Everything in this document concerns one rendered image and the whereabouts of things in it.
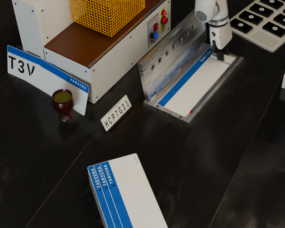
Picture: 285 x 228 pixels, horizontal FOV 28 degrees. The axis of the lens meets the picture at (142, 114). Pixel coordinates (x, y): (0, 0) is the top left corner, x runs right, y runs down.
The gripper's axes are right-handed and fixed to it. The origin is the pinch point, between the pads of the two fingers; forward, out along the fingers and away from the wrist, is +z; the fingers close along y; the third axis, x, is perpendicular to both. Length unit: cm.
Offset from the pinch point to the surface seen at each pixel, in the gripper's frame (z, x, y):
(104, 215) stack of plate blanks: -2, -10, -91
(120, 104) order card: -4, 18, -47
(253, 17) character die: 2.4, 3.0, 32.3
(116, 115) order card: -1, 17, -50
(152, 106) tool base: 1.6, 9.3, -38.5
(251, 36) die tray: 4.7, -1.8, 21.3
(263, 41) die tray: 5.8, -7.5, 20.6
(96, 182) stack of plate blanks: -4, 0, -83
